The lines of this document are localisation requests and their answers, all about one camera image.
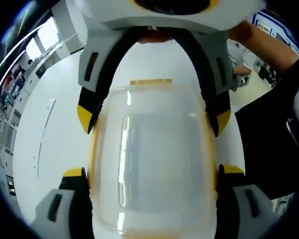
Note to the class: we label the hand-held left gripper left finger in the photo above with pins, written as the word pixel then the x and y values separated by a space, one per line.
pixel 62 211

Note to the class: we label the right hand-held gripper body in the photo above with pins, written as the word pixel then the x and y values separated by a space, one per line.
pixel 179 17

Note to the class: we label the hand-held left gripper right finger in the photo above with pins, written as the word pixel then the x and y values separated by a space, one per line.
pixel 249 211

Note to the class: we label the yellow plastic latch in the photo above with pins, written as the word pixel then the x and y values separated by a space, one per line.
pixel 150 82
pixel 93 159

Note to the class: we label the clear lid with yellow rim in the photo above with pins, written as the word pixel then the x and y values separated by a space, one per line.
pixel 154 99

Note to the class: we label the person's right hand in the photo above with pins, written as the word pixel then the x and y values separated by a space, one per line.
pixel 155 39

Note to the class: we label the white square pillar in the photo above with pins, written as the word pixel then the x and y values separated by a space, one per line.
pixel 69 30

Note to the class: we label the person's black clothing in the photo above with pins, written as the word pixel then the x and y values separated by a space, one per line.
pixel 264 139

